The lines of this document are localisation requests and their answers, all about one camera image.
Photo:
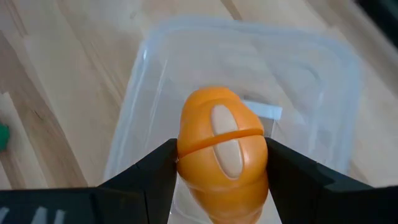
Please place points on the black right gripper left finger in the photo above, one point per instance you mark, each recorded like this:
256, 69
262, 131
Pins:
93, 205

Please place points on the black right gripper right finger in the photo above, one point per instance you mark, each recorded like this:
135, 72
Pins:
326, 202

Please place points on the green toy bell pepper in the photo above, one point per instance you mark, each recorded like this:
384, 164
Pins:
3, 137

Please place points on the orange toy bell pepper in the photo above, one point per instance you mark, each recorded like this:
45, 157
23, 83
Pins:
199, 124

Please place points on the clear plastic tupperware container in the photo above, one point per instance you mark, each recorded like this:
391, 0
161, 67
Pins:
280, 62

